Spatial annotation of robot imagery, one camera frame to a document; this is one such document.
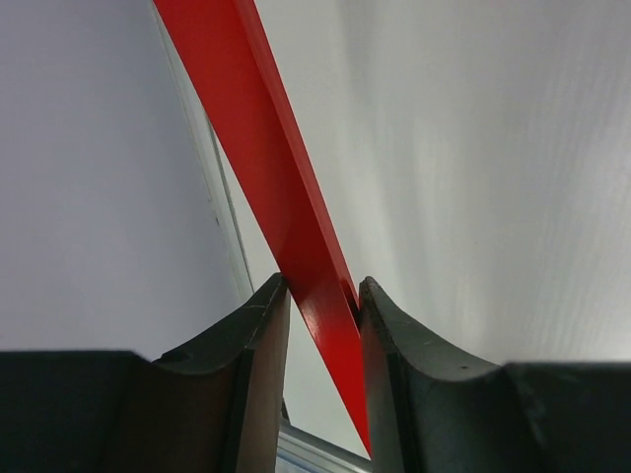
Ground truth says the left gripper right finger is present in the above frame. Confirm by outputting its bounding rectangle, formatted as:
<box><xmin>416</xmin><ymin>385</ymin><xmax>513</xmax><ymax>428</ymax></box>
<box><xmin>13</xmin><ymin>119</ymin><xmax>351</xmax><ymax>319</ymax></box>
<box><xmin>359</xmin><ymin>277</ymin><xmax>537</xmax><ymax>472</ymax></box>

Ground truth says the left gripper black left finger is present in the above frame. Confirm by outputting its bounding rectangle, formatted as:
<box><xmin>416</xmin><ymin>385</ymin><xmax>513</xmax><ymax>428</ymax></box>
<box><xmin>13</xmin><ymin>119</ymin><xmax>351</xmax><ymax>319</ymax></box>
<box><xmin>150</xmin><ymin>273</ymin><xmax>290</xmax><ymax>472</ymax></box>

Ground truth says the red picture frame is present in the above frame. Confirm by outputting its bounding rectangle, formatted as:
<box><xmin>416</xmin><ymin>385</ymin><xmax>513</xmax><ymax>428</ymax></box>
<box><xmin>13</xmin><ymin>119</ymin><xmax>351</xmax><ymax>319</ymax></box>
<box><xmin>156</xmin><ymin>1</ymin><xmax>370</xmax><ymax>442</ymax></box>

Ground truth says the aluminium profile beam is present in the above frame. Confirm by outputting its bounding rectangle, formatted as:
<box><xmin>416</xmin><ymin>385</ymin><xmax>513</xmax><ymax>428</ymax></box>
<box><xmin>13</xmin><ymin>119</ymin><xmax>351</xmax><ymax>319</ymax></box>
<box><xmin>275</xmin><ymin>423</ymin><xmax>373</xmax><ymax>473</ymax></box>

